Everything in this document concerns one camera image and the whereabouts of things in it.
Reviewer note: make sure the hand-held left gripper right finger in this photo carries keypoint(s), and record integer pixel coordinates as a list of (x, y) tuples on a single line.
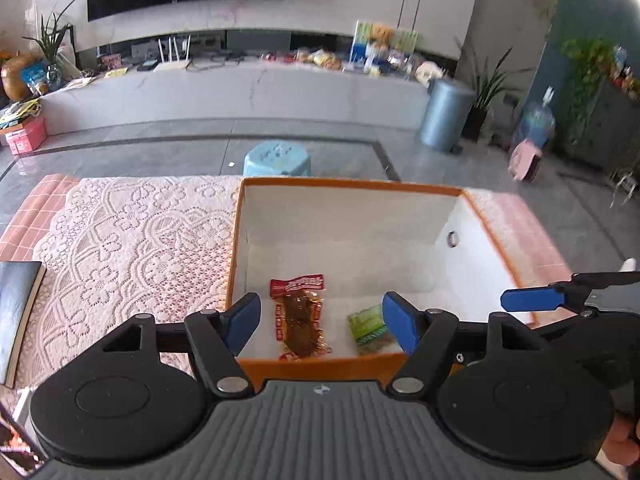
[(400, 321)]

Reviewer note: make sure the golden vase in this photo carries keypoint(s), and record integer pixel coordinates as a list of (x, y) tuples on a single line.
[(12, 77)]

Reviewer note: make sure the green plant in glass vase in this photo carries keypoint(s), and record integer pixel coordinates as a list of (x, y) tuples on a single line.
[(52, 45)]

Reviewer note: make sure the white round gadget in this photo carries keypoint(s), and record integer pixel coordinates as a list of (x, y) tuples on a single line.
[(427, 72)]

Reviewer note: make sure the blue water bottle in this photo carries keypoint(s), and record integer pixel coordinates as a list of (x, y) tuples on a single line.
[(539, 122)]

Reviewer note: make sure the teddy bear gift box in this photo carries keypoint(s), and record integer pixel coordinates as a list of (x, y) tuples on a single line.
[(382, 42)]

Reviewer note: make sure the pink cardboard box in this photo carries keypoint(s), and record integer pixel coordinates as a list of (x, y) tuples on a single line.
[(25, 137)]

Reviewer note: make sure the red snack packet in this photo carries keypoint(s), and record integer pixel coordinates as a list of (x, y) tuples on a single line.
[(300, 315)]

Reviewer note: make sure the green snack packet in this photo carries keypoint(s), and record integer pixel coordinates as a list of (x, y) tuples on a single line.
[(367, 329)]

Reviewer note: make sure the blue white bag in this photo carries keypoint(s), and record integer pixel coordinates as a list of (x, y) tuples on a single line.
[(34, 76)]

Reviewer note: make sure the green shelf plant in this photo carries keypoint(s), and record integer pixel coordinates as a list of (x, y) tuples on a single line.
[(585, 70)]

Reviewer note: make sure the yellow snack bag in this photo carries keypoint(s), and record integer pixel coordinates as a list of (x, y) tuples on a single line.
[(322, 59)]

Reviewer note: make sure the black set-top box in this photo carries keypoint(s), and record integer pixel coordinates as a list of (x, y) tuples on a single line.
[(147, 65)]

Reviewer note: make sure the orange cardboard box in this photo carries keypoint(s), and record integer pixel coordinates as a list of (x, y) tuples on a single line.
[(350, 240)]

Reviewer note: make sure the potted plant in black pot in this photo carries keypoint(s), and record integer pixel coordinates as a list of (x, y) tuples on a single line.
[(485, 90)]

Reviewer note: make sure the grey trash can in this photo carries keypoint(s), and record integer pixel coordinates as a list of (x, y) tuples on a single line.
[(445, 115)]

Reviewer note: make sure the white marble tv cabinet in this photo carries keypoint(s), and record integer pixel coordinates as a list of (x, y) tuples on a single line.
[(225, 95)]

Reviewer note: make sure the white router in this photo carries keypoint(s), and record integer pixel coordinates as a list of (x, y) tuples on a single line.
[(172, 66)]

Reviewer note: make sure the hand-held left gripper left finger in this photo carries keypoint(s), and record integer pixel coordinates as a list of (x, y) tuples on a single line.
[(245, 321)]

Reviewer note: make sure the black book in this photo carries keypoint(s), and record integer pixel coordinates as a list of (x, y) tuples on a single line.
[(15, 310)]

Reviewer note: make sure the pile of papers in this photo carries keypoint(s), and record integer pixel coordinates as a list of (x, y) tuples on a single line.
[(20, 112)]

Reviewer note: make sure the light blue plastic stool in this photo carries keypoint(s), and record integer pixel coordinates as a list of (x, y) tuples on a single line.
[(277, 157)]

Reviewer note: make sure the person's right hand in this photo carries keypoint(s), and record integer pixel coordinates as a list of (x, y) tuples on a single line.
[(624, 440)]

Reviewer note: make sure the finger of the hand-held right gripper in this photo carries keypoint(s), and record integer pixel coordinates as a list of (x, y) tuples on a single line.
[(530, 300)]

